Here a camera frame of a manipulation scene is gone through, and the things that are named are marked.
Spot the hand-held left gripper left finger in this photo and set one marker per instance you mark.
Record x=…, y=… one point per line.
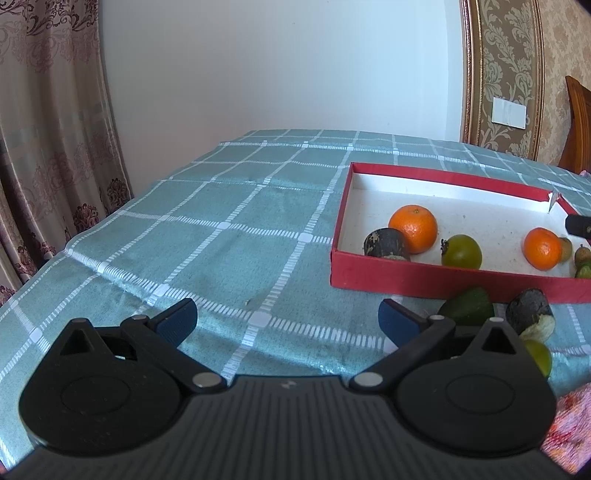
x=178, y=318

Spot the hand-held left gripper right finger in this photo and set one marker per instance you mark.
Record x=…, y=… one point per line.
x=397, y=321

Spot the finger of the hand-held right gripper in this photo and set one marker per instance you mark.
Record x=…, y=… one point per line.
x=579, y=225

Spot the tan longan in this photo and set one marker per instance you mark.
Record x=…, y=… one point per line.
x=583, y=254
x=565, y=249

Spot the red cardboard box tray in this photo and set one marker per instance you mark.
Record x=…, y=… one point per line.
x=415, y=281

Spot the orange tangerine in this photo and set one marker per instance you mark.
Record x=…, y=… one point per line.
x=413, y=228
x=541, y=249

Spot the green tomato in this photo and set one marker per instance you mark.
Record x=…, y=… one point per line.
x=464, y=251

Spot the green vegetable chunk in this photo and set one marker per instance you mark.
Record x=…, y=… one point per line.
x=584, y=271

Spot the dark green avocado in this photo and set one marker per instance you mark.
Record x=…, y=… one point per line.
x=466, y=307

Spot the dark round fruit in box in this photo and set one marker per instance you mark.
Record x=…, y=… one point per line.
x=383, y=244

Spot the dark fruit on table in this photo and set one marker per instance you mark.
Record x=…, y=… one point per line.
x=528, y=307

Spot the green lime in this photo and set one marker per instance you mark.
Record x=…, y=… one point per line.
x=539, y=357

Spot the pink towel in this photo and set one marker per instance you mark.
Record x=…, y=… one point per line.
x=572, y=424

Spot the patterned brown curtain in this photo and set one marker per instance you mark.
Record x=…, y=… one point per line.
x=51, y=138

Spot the white wall switch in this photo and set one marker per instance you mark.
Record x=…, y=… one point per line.
x=509, y=112

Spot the gold wall moulding frame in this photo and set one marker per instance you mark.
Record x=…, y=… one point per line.
x=473, y=92

